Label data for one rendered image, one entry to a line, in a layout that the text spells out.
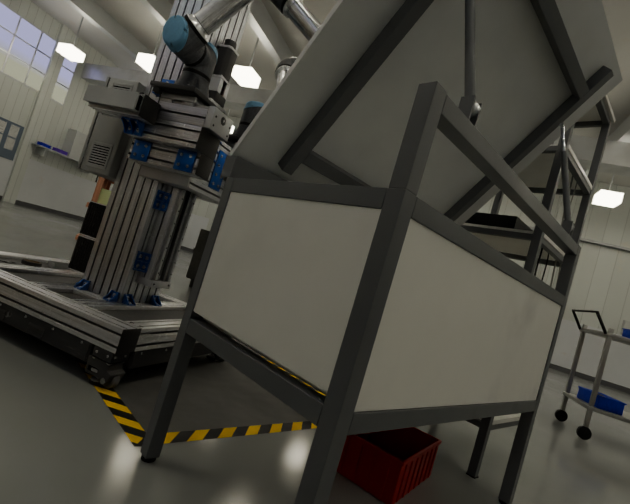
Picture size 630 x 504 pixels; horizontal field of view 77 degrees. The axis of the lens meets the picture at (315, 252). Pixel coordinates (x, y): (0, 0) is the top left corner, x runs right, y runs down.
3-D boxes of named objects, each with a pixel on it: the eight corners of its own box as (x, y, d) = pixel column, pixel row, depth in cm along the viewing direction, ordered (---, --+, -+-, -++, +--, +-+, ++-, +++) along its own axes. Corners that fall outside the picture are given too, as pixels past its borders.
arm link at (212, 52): (215, 85, 171) (225, 55, 172) (199, 67, 158) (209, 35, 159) (192, 80, 174) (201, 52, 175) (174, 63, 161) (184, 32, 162)
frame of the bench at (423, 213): (138, 455, 108) (226, 176, 112) (382, 427, 190) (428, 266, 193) (268, 654, 65) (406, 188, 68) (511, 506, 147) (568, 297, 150)
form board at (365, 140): (429, 254, 195) (427, 251, 196) (622, 80, 155) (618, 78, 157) (230, 156, 113) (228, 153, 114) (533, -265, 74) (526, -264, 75)
